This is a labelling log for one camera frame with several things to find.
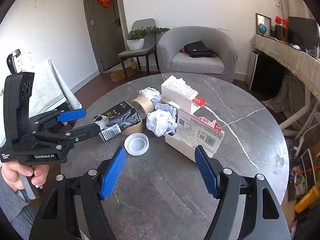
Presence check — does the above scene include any grey door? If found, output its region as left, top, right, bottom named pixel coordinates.
left=83, top=0, right=127, bottom=73

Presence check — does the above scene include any black white carton package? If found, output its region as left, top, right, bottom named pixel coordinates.
left=93, top=101, right=141, bottom=141

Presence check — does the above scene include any white patterned tablecloth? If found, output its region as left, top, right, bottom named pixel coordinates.
left=17, top=56, right=82, bottom=117

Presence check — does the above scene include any beige lace table runner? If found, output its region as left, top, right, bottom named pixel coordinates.
left=250, top=34, right=320, bottom=99

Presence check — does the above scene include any framed picture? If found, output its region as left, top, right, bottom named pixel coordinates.
left=255, top=13, right=271, bottom=36

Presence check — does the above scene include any white torn cardboard box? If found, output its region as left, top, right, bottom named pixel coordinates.
left=161, top=75, right=207, bottom=114

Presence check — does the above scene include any round marble coffee table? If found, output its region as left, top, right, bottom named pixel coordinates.
left=61, top=73, right=289, bottom=239

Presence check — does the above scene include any brown cardboard tape roll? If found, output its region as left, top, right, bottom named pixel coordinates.
left=121, top=96, right=155, bottom=136

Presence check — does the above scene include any grey dining chair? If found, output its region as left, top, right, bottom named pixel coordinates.
left=118, top=18, right=159, bottom=80

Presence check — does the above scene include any potted green plant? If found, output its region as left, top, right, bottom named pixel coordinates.
left=126, top=27, right=170, bottom=50

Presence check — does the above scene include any black monitor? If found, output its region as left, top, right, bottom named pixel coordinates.
left=289, top=16, right=319, bottom=50

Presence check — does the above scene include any person's left hand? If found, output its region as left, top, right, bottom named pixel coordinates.
left=1, top=160, right=49, bottom=193

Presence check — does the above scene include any grey armchair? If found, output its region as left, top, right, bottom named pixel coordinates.
left=157, top=26, right=239, bottom=83

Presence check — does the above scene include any black handbag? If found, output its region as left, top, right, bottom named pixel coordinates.
left=184, top=40, right=217, bottom=58

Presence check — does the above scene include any torn red white box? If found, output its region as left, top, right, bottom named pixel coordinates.
left=165, top=110, right=225, bottom=161

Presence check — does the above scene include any white paper ball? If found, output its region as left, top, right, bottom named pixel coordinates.
left=146, top=103, right=177, bottom=137

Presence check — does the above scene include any white plastic jar lid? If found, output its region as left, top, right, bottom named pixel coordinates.
left=124, top=133, right=150, bottom=156

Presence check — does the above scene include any cardboard box on floor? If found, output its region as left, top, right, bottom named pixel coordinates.
left=110, top=61, right=137, bottom=82

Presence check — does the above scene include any brown wooden radio box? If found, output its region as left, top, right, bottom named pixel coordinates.
left=275, top=24, right=289, bottom=43

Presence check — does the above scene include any small blue globe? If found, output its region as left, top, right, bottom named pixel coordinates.
left=258, top=24, right=267, bottom=36

